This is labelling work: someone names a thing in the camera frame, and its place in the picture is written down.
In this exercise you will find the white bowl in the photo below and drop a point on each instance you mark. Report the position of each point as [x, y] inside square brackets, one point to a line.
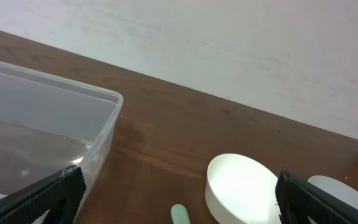
[241, 190]

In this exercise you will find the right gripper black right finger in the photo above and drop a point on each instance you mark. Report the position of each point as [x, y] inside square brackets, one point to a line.
[301, 203]

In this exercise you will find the yellow bowl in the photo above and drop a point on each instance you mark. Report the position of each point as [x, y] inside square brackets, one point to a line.
[339, 197]

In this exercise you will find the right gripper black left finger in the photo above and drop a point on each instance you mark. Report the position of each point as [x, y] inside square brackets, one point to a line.
[58, 196]

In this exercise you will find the mint green spoon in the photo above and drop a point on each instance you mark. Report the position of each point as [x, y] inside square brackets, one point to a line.
[179, 214]

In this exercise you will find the clear plastic container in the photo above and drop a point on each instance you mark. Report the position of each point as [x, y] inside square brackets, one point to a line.
[48, 123]

